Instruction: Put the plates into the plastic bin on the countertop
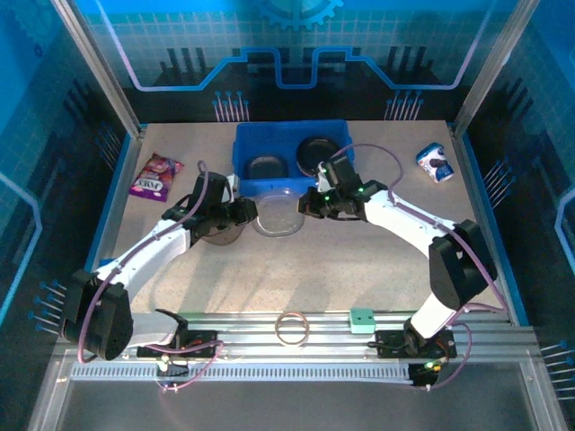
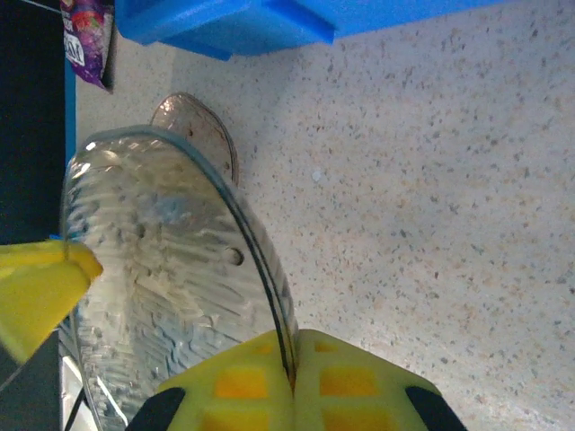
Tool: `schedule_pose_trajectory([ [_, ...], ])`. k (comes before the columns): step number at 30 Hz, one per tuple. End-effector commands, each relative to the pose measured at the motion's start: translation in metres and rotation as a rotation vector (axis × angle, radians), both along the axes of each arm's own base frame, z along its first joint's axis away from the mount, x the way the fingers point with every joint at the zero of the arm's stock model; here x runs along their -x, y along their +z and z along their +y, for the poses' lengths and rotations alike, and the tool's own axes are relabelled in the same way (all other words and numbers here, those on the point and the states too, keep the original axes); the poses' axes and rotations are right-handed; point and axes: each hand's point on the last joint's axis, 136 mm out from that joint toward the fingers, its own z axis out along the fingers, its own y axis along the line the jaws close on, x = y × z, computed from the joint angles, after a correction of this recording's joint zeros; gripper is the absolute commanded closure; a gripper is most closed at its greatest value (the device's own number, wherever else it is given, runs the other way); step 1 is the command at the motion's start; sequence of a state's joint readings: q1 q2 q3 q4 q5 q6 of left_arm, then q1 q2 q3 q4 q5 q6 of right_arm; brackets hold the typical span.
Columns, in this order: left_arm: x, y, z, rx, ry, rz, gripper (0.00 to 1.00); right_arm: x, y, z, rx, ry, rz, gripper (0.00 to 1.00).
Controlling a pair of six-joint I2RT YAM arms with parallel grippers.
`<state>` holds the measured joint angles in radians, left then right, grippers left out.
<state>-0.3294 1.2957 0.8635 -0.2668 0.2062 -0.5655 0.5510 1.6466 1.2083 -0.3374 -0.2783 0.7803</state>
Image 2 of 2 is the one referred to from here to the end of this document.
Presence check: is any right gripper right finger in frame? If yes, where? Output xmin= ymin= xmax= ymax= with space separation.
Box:
xmin=291 ymin=329 xmax=471 ymax=431

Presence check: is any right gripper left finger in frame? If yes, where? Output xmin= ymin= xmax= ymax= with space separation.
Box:
xmin=125 ymin=330 xmax=297 ymax=431

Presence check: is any smoky glass plate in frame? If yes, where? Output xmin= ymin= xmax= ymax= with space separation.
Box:
xmin=59 ymin=125 xmax=301 ymax=431
xmin=149 ymin=92 xmax=241 ymax=189

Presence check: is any blue plastic bin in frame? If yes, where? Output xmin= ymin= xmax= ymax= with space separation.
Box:
xmin=114 ymin=0 xmax=509 ymax=63

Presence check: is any blue table edge strip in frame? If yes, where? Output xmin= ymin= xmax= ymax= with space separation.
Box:
xmin=62 ymin=56 xmax=80 ymax=158

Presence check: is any purple snack bag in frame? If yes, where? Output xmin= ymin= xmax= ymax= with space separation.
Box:
xmin=60 ymin=0 xmax=117 ymax=94

